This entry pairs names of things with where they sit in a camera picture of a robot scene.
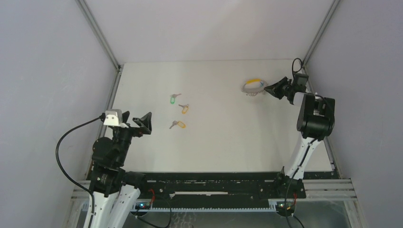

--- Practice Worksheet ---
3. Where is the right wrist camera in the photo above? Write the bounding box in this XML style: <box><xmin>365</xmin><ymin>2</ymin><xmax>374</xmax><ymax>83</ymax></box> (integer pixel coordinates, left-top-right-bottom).
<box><xmin>292</xmin><ymin>73</ymin><xmax>309</xmax><ymax>93</ymax></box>

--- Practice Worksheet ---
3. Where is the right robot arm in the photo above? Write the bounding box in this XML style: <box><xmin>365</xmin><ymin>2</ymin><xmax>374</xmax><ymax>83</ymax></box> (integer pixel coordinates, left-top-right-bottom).
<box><xmin>264</xmin><ymin>73</ymin><xmax>335</xmax><ymax>200</ymax></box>

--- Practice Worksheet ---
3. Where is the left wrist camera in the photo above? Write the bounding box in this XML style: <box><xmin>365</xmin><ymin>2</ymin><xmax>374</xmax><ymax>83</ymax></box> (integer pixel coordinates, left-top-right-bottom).
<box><xmin>103</xmin><ymin>109</ymin><xmax>129</xmax><ymax>128</ymax></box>

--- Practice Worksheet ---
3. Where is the left camera cable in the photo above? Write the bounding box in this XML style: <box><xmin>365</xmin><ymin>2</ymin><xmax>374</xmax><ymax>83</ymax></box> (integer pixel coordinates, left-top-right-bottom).
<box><xmin>56</xmin><ymin>115</ymin><xmax>106</xmax><ymax>228</ymax></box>

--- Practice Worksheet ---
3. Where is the right camera cable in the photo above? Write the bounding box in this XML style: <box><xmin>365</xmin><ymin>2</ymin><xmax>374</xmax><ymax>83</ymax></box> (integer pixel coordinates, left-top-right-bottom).
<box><xmin>291</xmin><ymin>57</ymin><xmax>304</xmax><ymax>79</ymax></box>

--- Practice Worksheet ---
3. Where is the camera cable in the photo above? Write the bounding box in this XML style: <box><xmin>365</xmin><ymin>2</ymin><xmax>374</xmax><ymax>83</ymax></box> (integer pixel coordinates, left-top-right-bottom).
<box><xmin>291</xmin><ymin>57</ymin><xmax>304</xmax><ymax>79</ymax></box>
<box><xmin>56</xmin><ymin>115</ymin><xmax>106</xmax><ymax>228</ymax></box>

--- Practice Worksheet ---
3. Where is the right circuit board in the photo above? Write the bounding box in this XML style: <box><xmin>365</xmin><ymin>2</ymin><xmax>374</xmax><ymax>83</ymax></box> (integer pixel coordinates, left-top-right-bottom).
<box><xmin>276</xmin><ymin>203</ymin><xmax>296</xmax><ymax>212</ymax></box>

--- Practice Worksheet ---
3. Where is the yellow tag key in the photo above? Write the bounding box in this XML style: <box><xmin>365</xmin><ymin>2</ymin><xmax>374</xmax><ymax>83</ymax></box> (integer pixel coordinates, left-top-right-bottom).
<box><xmin>169</xmin><ymin>121</ymin><xmax>186</xmax><ymax>129</ymax></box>

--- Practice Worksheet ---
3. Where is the left circuit board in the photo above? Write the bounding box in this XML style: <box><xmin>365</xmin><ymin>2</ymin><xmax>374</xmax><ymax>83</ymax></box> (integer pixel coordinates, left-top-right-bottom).
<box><xmin>134</xmin><ymin>202</ymin><xmax>152</xmax><ymax>211</ymax></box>

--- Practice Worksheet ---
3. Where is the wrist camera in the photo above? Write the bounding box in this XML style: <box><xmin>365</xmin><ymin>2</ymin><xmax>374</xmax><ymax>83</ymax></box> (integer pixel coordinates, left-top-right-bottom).
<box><xmin>292</xmin><ymin>73</ymin><xmax>309</xmax><ymax>93</ymax></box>
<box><xmin>103</xmin><ymin>109</ymin><xmax>129</xmax><ymax>128</ymax></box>

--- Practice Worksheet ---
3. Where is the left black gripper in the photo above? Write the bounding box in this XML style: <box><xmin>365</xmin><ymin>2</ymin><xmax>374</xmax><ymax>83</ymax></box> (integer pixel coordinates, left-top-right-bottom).
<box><xmin>114</xmin><ymin>111</ymin><xmax>152</xmax><ymax>164</ymax></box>

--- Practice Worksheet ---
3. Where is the orange tag key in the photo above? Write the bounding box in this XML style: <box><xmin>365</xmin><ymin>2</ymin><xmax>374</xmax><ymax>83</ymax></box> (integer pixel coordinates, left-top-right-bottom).
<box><xmin>179</xmin><ymin>104</ymin><xmax>189</xmax><ymax>114</ymax></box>

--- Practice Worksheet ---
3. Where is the green tag key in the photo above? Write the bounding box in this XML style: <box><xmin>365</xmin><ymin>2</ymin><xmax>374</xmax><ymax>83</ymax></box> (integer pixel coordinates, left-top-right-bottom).
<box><xmin>170</xmin><ymin>93</ymin><xmax>181</xmax><ymax>104</ymax></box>

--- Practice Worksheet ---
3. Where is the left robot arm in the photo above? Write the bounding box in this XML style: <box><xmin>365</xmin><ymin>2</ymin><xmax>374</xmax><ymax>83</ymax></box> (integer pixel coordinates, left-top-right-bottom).
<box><xmin>84</xmin><ymin>109</ymin><xmax>152</xmax><ymax>228</ymax></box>

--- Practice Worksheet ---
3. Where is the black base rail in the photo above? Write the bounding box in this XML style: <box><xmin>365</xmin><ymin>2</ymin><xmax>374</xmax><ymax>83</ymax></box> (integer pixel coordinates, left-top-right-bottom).
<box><xmin>139</xmin><ymin>172</ymin><xmax>306</xmax><ymax>208</ymax></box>

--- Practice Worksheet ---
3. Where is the circuit board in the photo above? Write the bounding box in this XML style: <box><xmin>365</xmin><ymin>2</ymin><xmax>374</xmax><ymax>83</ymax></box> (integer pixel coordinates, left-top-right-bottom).
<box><xmin>276</xmin><ymin>203</ymin><xmax>296</xmax><ymax>212</ymax></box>
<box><xmin>134</xmin><ymin>202</ymin><xmax>152</xmax><ymax>211</ymax></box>

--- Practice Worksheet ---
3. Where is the white cable duct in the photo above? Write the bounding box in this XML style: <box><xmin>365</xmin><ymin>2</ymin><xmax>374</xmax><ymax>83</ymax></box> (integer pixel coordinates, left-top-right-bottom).
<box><xmin>130</xmin><ymin>201</ymin><xmax>278</xmax><ymax>212</ymax></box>

